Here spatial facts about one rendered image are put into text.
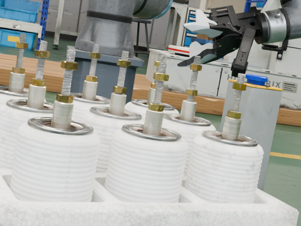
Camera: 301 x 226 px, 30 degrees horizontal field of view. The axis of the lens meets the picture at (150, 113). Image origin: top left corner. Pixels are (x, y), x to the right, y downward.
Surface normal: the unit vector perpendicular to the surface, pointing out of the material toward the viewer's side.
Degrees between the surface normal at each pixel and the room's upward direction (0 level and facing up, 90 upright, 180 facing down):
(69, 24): 90
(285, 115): 90
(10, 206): 0
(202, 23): 49
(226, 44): 137
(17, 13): 95
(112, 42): 72
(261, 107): 90
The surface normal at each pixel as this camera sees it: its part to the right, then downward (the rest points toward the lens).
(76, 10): 0.17, 0.17
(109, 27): 0.21, -0.13
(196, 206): 0.16, -0.98
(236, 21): 0.04, -0.49
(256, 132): 0.43, 0.20
